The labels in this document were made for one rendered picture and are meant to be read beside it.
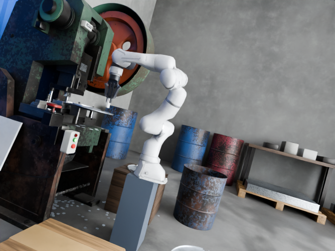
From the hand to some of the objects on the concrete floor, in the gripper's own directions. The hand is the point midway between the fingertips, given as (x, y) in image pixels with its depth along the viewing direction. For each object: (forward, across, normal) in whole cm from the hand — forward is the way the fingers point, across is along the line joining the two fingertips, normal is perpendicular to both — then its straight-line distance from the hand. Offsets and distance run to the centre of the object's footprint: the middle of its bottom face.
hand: (108, 102), depth 152 cm
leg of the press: (+85, -52, +26) cm, 103 cm away
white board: (+85, -65, -34) cm, 112 cm away
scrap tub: (+86, +72, +73) cm, 134 cm away
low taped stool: (+86, +43, -72) cm, 120 cm away
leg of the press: (+85, -51, -27) cm, 103 cm away
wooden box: (+85, +22, +46) cm, 99 cm away
